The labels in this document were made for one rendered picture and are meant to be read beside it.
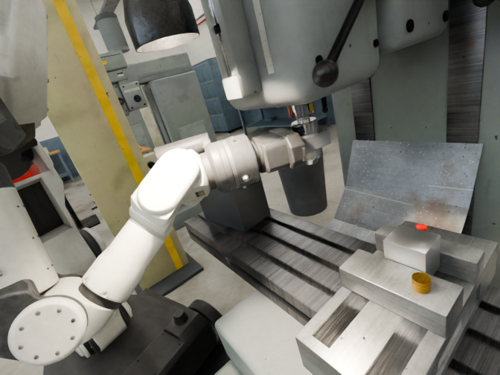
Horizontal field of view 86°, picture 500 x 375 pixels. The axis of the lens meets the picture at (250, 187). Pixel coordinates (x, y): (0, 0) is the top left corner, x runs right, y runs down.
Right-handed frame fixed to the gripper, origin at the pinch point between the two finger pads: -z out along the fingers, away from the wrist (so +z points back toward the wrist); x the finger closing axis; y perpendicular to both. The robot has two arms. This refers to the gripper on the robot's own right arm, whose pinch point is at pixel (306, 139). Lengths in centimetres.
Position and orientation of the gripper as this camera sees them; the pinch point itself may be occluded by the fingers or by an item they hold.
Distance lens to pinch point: 50.5
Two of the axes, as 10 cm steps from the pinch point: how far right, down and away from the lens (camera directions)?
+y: 2.4, 8.9, 3.8
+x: -2.5, -3.2, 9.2
